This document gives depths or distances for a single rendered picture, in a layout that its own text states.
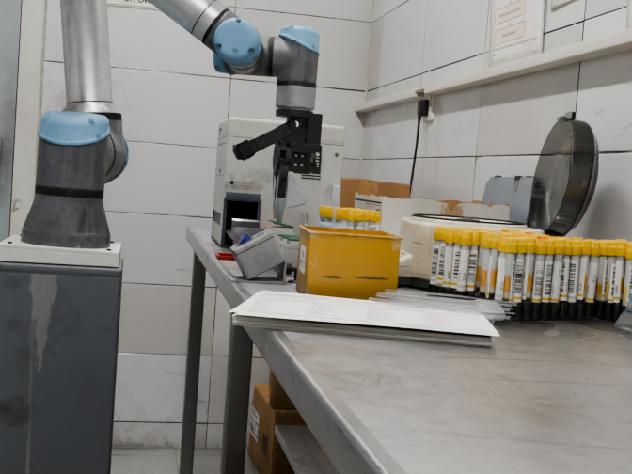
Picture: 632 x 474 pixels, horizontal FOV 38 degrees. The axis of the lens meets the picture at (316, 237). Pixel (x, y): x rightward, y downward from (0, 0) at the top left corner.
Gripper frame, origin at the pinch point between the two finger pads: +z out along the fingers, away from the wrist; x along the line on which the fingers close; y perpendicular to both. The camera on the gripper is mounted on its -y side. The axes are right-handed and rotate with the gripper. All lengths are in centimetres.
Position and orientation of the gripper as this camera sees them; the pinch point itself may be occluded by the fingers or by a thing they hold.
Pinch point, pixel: (276, 215)
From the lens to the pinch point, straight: 171.9
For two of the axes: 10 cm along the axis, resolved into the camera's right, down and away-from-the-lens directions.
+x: -1.9, -0.8, 9.8
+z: -0.7, 10.0, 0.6
